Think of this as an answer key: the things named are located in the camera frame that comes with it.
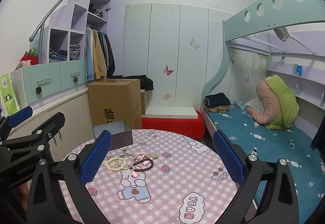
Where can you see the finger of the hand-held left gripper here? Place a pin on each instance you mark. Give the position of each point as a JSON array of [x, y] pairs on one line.
[[48, 126], [21, 113]]

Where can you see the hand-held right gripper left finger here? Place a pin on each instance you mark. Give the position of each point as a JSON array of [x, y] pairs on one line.
[[97, 156]]

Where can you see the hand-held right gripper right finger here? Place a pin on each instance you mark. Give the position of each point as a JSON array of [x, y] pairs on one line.
[[228, 160]]

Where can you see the grey metal tin box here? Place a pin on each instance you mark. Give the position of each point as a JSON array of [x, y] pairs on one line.
[[119, 135]]

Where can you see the person's left hand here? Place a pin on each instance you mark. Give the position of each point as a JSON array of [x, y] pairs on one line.
[[22, 191]]

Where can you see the green paper bag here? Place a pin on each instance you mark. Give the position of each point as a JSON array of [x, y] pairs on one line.
[[9, 94]]

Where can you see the beige low cabinet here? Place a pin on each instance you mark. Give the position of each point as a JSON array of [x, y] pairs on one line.
[[71, 109]]

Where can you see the pinecone ornament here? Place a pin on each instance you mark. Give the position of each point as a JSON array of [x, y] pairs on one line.
[[38, 90], [75, 79]]

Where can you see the pink bear charm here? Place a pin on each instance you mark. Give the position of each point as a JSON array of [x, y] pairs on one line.
[[134, 174]]

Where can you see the pink bow hair clip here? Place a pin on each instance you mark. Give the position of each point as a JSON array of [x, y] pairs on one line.
[[142, 154]]

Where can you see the blue printed bedsheet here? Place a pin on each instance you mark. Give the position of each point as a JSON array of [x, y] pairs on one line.
[[274, 145]]

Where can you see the pink flower charm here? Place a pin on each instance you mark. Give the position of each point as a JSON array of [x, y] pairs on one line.
[[145, 162]]

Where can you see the teal drawer cabinet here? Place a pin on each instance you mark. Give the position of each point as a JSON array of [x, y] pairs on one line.
[[50, 74]]

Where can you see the pink plush toy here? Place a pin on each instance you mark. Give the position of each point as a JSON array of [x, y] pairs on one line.
[[24, 64]]

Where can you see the tan folded clothes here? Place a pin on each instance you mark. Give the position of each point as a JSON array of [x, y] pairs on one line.
[[218, 109]]

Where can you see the large cardboard box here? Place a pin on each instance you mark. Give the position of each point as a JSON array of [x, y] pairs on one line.
[[114, 104]]

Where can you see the pale green jade pendant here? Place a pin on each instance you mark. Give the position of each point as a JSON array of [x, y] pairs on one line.
[[153, 155]]

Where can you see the red strawberry plush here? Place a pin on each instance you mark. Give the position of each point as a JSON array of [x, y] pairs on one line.
[[30, 57]]

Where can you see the white pillow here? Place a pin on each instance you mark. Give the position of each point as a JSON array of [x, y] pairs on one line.
[[255, 105]]

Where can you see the dark folded clothes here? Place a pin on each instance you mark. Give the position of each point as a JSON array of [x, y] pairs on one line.
[[217, 99]]

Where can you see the round table, pink checked cloth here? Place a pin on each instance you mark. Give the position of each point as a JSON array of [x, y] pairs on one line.
[[172, 188]]

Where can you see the red ottoman with white top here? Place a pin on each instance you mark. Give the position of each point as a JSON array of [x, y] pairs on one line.
[[175, 126]]

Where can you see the folded jeans stack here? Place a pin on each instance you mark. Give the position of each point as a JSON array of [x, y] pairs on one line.
[[58, 55], [75, 51]]

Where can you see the small cardboard box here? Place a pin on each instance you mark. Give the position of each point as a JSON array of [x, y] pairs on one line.
[[144, 103]]

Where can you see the light blue hanging shirt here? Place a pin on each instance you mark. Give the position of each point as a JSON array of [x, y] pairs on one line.
[[89, 58]]

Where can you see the pink and green folded quilt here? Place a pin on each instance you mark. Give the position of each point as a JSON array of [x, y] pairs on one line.
[[281, 102]]

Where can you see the black clothes pile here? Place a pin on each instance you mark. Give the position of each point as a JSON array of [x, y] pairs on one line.
[[142, 83]]

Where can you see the faint pink butterfly sticker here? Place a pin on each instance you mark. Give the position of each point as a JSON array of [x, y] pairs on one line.
[[166, 97]]

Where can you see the dark cloth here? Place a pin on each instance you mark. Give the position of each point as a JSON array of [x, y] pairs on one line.
[[318, 137]]

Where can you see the dark hanging jackets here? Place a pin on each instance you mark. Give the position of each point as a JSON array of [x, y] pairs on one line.
[[108, 55]]

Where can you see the purple stair shelf unit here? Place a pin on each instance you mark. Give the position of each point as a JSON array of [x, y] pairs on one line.
[[81, 20]]

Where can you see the small blue box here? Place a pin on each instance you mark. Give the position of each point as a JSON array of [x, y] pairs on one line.
[[298, 69]]

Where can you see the beige butterfly sticker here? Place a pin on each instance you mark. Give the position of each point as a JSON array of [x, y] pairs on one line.
[[195, 43]]

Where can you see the grey clothes on shelf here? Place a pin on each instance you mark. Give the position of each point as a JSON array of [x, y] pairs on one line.
[[97, 12]]

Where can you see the grey bunk lamp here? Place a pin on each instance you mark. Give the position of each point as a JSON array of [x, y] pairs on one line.
[[282, 34]]

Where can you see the white wardrobe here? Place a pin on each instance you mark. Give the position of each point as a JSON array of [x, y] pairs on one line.
[[165, 36]]

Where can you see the teal bunk bed frame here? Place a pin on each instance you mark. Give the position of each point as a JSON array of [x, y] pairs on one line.
[[264, 15]]

